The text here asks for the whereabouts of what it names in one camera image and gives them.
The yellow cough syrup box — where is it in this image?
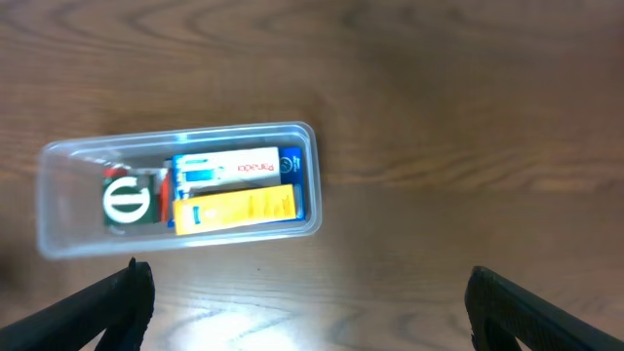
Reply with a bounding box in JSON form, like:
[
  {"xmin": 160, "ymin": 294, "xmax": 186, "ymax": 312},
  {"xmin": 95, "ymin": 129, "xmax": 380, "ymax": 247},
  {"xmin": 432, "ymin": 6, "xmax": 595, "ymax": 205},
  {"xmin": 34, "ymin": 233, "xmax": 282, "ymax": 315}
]
[{"xmin": 173, "ymin": 184, "xmax": 296, "ymax": 235}]

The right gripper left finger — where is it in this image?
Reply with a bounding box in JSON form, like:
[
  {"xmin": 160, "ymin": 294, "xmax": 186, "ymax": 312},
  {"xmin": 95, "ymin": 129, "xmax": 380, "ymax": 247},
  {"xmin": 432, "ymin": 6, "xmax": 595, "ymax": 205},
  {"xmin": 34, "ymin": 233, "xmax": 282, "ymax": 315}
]
[{"xmin": 1, "ymin": 259, "xmax": 155, "ymax": 350}]

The clear plastic container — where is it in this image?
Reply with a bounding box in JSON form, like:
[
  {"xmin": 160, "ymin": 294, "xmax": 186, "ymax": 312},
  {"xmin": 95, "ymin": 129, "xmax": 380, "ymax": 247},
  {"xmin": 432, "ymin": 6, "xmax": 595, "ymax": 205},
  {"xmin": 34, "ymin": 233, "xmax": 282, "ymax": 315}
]
[{"xmin": 37, "ymin": 122, "xmax": 323, "ymax": 258}]

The dark green square box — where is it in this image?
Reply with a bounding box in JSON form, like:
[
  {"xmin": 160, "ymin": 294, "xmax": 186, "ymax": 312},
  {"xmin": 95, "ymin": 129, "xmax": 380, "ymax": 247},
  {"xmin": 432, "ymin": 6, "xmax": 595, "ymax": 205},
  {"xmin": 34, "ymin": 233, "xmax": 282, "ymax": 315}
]
[{"xmin": 101, "ymin": 175, "xmax": 160, "ymax": 226}]

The blue fever patch box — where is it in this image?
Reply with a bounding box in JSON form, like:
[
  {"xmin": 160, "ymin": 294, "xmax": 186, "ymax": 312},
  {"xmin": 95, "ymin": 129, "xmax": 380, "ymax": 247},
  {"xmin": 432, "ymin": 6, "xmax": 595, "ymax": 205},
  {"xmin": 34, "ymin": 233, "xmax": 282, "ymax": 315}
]
[{"xmin": 168, "ymin": 146, "xmax": 306, "ymax": 229}]

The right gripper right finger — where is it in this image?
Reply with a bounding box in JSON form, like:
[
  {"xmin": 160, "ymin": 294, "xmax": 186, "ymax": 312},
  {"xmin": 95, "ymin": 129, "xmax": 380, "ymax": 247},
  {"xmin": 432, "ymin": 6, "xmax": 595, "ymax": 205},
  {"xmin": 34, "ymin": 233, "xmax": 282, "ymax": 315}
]
[{"xmin": 464, "ymin": 266, "xmax": 623, "ymax": 351}]

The white Panadol box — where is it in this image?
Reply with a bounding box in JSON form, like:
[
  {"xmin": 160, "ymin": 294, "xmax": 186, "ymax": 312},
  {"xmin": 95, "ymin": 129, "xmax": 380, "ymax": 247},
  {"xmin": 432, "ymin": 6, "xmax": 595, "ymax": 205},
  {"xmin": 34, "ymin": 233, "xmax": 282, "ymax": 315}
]
[{"xmin": 172, "ymin": 146, "xmax": 281, "ymax": 200}]

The red medicine box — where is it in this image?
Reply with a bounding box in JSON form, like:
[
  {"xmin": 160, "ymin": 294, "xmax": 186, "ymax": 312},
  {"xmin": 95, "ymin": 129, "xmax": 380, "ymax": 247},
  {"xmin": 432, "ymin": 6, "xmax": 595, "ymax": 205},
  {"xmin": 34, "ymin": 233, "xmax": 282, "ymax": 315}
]
[{"xmin": 103, "ymin": 167, "xmax": 171, "ymax": 223}]

